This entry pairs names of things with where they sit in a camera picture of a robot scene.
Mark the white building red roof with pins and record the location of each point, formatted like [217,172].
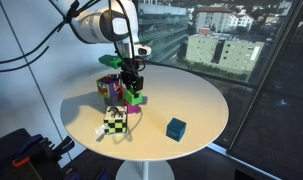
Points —
[214,18]

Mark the glass office building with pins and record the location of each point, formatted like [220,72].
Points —
[161,30]

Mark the checkered cube with zebra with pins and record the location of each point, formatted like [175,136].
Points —
[115,125]

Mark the magenta building block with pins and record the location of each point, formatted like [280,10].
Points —
[132,109]

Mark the dark slim window mullion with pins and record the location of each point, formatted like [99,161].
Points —
[267,80]

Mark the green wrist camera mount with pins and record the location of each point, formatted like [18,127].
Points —
[110,61]

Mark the white table pedestal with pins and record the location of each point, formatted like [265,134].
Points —
[144,171]

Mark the blue clamp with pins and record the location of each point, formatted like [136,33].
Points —
[32,141]

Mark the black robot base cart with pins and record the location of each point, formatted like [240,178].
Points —
[11,156]

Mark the teal cube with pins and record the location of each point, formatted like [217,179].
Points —
[176,130]

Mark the black clamp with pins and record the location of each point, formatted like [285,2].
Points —
[66,145]

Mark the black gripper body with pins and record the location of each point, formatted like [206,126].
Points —
[131,78]

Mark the green building block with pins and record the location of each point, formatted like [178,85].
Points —
[132,99]

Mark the white paper tag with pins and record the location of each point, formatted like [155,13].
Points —
[99,130]

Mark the beige building with dark strip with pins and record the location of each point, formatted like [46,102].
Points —
[204,50]

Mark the multicoloured picture cube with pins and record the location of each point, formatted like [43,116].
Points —
[107,88]

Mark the dark corner window mullion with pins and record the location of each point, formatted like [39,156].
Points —
[131,60]

